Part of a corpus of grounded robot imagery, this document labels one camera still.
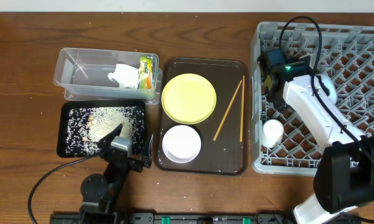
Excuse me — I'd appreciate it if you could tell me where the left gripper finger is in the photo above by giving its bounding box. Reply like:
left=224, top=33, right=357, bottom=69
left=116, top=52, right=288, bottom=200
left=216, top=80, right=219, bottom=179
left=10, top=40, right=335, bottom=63
left=141, top=135, right=153, bottom=168
left=97, top=124, right=123, bottom=151

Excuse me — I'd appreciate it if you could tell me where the white bowl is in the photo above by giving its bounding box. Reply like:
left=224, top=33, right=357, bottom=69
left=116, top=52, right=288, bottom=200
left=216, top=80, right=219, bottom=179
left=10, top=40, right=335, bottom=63
left=162, top=125, right=202, bottom=164

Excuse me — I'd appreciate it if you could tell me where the white tissue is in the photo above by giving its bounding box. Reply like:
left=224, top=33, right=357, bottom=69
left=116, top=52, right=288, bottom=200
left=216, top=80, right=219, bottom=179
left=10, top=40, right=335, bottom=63
left=108, top=63, right=139, bottom=89

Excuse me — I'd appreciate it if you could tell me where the yellow plate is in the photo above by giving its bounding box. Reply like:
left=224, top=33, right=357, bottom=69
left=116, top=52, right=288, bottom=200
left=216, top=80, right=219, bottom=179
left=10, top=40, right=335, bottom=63
left=161, top=73, right=217, bottom=124

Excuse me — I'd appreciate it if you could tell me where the green snack wrapper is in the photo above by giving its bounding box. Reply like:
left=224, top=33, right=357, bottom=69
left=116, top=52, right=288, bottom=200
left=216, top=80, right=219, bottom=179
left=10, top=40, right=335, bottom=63
left=138, top=56, right=152, bottom=90

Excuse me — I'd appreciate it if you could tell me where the white cup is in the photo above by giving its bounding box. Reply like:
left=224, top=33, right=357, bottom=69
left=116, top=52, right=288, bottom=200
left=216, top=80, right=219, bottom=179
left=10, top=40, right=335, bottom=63
left=262, top=119, right=284, bottom=148

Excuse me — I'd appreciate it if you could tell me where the blue bowl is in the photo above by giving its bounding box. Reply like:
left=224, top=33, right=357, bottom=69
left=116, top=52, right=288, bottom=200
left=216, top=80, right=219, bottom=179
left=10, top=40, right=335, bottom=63
left=316, top=73, right=337, bottom=105

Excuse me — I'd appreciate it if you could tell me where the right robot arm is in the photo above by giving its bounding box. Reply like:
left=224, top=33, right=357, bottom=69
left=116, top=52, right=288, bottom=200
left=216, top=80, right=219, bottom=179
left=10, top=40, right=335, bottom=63
left=258, top=49, right=374, bottom=223

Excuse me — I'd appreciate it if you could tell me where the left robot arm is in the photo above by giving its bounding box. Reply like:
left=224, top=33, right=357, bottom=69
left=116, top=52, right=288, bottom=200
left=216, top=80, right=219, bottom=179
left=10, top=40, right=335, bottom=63
left=78, top=124, right=153, bottom=224

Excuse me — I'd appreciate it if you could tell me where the black waste tray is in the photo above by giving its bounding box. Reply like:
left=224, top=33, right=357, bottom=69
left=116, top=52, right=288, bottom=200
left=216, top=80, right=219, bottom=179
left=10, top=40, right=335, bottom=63
left=57, top=100, right=146, bottom=157

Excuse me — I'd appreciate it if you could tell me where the grey dishwasher rack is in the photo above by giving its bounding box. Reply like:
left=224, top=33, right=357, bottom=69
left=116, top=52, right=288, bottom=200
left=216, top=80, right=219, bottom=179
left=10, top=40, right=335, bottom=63
left=250, top=22, right=374, bottom=176

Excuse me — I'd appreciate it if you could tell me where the spilled rice pile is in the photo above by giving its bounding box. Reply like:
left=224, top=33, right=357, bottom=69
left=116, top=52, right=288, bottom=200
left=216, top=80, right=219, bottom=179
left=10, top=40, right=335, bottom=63
left=61, top=106, right=146, bottom=157

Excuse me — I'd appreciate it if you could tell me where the clear plastic bin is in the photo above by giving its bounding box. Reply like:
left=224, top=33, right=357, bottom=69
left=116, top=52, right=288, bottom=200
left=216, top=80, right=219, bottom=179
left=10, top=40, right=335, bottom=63
left=54, top=48, right=162, bottom=105

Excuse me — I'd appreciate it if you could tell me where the brown serving tray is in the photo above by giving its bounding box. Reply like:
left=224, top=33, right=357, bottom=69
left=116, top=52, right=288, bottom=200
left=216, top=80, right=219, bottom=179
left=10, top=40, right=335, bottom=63
left=153, top=57, right=249, bottom=175

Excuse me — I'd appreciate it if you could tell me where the right wooden chopstick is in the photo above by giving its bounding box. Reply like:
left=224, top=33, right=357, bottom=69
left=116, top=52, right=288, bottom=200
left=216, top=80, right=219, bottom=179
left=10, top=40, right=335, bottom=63
left=240, top=76, right=245, bottom=142

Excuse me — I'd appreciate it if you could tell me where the wooden chopstick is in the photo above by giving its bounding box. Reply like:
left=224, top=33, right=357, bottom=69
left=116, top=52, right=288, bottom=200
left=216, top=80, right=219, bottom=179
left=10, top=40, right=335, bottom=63
left=213, top=80, right=243, bottom=141
left=240, top=76, right=245, bottom=142

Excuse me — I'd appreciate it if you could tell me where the left wooden chopstick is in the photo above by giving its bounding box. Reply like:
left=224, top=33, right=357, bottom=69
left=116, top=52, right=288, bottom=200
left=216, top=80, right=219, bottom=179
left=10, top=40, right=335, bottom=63
left=213, top=80, right=243, bottom=141

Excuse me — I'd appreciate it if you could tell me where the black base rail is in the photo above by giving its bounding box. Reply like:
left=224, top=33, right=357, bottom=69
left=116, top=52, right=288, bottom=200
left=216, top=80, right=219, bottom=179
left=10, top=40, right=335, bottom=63
left=49, top=211, right=295, bottom=224

